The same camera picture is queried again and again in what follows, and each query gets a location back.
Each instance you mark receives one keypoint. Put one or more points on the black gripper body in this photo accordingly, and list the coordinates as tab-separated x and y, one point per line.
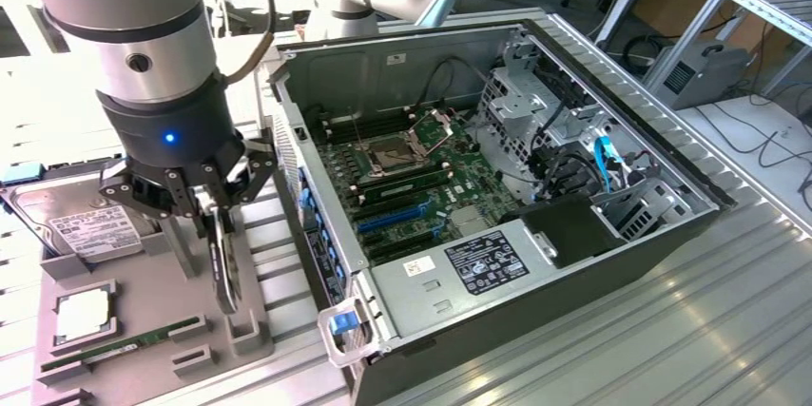
170	130

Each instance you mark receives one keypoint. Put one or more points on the CPU cooler heatsink with fan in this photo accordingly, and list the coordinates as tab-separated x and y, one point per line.
221	258

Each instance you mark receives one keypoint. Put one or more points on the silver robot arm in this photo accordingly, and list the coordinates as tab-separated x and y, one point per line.
126	11

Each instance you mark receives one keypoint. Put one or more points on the blue card latch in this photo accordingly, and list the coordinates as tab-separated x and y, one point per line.
304	198
334	268
321	239
328	254

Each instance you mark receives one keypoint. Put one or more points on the hard disk in blue caddy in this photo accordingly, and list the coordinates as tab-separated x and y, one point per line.
82	216

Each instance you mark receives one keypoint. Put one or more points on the thin metal locking lever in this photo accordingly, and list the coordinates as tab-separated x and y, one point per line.
358	129

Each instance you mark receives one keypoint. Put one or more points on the CPU socket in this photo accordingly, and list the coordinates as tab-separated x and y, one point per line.
389	156

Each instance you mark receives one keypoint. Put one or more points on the grey parts rack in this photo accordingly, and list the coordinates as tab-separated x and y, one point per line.
145	292

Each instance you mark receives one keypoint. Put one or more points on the black expansion slot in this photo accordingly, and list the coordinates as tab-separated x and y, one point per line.
388	206
400	254

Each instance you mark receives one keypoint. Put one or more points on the green RAM stick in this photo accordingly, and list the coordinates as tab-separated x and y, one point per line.
126	343
405	191

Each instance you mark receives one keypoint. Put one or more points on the black office chair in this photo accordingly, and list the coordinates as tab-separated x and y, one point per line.
241	13

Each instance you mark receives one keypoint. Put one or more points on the metal socket cover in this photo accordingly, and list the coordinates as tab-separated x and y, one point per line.
424	122

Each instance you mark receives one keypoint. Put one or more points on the silver CPU chip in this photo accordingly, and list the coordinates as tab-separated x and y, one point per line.
82	315

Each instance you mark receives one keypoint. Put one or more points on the small white case sticker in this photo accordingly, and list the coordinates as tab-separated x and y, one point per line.
396	59

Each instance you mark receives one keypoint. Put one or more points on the green motherboard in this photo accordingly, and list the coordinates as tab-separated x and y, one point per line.
469	173

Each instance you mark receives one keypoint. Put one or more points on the silver chipset heatsink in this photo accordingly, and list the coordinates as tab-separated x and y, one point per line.
469	221

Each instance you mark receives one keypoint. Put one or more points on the blue case release latch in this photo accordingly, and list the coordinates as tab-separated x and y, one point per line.
342	322

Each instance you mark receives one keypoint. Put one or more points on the silver power supply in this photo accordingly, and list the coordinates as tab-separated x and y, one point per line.
430	292

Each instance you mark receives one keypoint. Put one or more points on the silver perforated drive cage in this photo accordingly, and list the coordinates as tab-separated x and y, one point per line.
513	106

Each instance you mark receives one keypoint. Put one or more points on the black plastic shroud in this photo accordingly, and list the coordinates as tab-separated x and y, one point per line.
564	230

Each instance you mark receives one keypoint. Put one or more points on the open black PC case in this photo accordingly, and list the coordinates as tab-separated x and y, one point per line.
570	311

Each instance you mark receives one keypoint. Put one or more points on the silver disk bay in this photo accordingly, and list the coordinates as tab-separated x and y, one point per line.
634	223

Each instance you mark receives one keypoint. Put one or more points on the grey computer tower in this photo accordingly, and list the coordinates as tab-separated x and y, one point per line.
710	78

